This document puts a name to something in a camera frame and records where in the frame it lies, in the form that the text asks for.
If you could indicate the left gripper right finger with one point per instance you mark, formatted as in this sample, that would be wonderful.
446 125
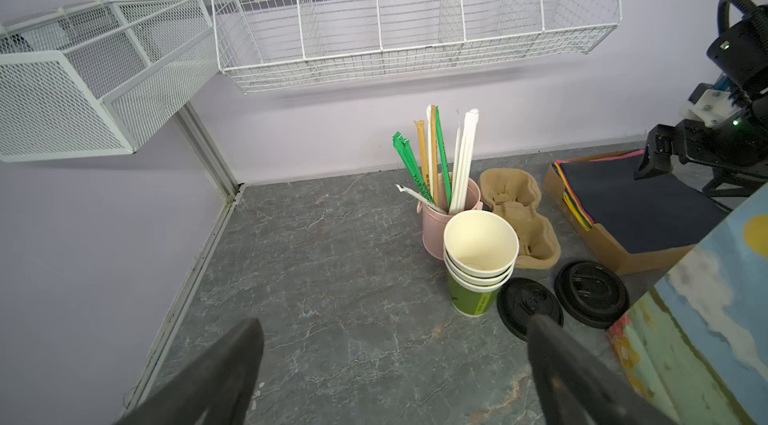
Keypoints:
574 387

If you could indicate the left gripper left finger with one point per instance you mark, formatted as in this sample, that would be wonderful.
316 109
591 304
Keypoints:
216 388

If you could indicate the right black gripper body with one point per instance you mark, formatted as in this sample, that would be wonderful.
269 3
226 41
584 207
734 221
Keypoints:
723 129

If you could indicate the black cup lid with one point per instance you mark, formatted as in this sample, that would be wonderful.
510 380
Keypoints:
591 293

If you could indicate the stack of black lids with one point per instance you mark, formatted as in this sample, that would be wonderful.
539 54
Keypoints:
520 299

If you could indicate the white green paper bag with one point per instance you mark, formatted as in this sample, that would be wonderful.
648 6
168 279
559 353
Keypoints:
695 344

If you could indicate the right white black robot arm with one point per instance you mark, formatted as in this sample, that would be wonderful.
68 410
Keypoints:
740 48

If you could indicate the cardboard box of napkins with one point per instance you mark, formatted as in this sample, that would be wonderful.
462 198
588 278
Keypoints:
630 225

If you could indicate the stack of paper cups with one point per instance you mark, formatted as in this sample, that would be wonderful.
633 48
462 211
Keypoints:
480 251

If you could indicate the brown pulp cup carriers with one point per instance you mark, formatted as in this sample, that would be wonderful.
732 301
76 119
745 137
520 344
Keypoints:
514 195

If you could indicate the pink straw holder cup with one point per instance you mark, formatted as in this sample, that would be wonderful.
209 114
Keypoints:
434 223

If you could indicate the green wrapped straw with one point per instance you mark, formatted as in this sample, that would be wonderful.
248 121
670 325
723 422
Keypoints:
404 150
443 157

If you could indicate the white wrapped straw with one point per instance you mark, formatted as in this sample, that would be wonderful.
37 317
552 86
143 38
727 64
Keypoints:
463 162

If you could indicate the brown wrapped straw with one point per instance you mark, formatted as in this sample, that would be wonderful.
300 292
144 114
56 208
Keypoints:
423 150

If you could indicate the small white wire basket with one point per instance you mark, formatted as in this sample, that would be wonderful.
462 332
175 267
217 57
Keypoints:
100 79

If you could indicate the long white wire basket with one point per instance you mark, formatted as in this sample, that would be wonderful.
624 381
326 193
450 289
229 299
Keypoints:
266 45

